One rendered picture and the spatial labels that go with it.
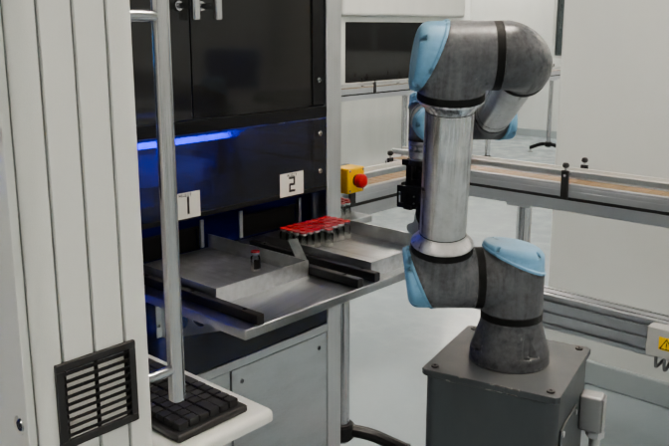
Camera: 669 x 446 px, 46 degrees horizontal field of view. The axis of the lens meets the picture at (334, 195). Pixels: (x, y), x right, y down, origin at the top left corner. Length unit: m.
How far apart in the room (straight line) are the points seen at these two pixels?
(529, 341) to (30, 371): 0.89
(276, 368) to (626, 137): 1.66
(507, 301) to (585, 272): 1.84
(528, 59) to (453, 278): 0.41
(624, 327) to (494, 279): 1.22
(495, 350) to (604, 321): 1.18
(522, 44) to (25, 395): 0.89
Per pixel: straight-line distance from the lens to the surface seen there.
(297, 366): 2.21
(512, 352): 1.53
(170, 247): 1.13
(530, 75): 1.36
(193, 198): 1.84
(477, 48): 1.32
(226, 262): 1.87
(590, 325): 2.70
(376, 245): 1.99
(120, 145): 1.05
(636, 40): 3.14
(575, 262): 3.34
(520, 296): 1.50
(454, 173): 1.39
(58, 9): 1.00
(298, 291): 1.66
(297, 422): 2.28
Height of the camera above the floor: 1.42
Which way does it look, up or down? 12 degrees down
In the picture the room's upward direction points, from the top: straight up
